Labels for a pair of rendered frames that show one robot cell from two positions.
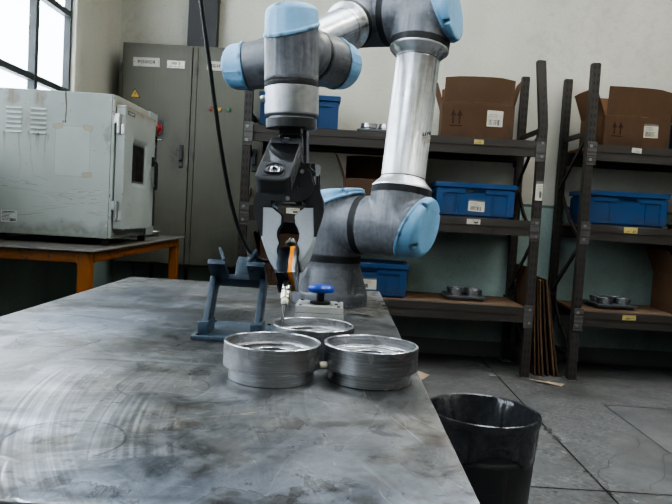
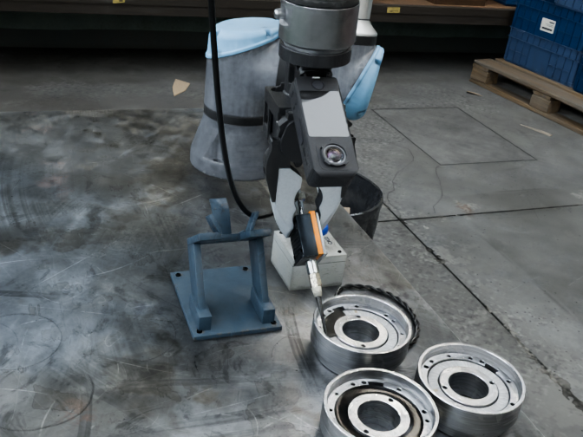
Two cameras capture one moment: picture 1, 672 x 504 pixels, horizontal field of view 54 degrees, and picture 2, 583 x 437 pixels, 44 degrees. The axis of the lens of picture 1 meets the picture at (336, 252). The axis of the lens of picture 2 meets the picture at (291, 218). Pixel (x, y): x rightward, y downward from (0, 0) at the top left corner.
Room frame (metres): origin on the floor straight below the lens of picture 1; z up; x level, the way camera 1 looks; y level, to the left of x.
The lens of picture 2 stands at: (0.30, 0.36, 1.29)
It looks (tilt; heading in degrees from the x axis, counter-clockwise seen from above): 28 degrees down; 336
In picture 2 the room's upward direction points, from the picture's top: 7 degrees clockwise
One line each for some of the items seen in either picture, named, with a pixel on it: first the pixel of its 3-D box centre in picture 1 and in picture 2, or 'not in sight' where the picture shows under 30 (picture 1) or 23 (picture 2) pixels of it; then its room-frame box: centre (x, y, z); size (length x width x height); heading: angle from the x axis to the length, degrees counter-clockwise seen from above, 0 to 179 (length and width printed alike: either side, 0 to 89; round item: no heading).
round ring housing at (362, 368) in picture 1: (370, 361); (466, 392); (0.73, -0.04, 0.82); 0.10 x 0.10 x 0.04
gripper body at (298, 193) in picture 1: (292, 163); (308, 99); (0.94, 0.07, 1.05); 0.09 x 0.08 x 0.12; 175
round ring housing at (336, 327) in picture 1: (312, 339); (359, 336); (0.83, 0.02, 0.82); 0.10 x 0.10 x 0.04
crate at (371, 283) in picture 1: (368, 276); not in sight; (4.46, -0.23, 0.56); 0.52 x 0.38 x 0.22; 87
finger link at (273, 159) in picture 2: (271, 205); (286, 163); (0.92, 0.09, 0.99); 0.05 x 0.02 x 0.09; 85
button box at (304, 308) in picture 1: (319, 316); (306, 254); (1.00, 0.02, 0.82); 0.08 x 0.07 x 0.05; 0
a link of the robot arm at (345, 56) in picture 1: (317, 61); not in sight; (1.03, 0.04, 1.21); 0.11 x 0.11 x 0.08; 61
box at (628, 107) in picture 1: (623, 122); not in sight; (4.44, -1.85, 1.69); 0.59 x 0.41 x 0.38; 95
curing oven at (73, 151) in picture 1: (85, 171); not in sight; (3.14, 1.20, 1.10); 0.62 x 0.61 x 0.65; 0
